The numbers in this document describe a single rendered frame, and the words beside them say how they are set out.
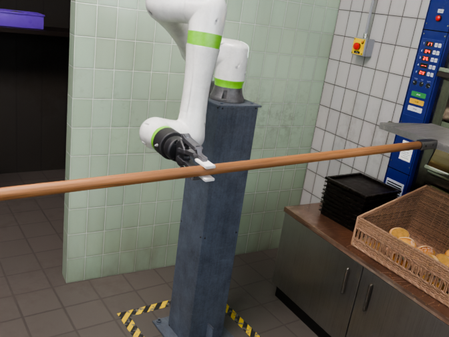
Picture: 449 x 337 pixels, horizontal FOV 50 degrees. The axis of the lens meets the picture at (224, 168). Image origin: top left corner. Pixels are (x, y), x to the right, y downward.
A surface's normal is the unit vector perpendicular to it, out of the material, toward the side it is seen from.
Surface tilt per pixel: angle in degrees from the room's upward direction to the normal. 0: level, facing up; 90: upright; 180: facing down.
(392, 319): 90
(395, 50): 90
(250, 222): 90
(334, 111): 90
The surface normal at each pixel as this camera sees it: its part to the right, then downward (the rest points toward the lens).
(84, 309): 0.14, -0.94
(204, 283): 0.56, 0.33
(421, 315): -0.86, 0.05
